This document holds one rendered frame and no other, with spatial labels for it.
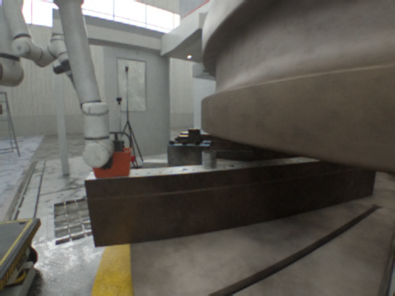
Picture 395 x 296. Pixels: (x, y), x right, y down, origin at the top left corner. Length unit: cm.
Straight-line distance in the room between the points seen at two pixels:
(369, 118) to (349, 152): 10
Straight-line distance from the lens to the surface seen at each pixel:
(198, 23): 340
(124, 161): 98
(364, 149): 64
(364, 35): 83
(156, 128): 419
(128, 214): 107
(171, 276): 95
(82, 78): 85
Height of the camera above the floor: 98
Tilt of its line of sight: 9 degrees down
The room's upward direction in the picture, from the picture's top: straight up
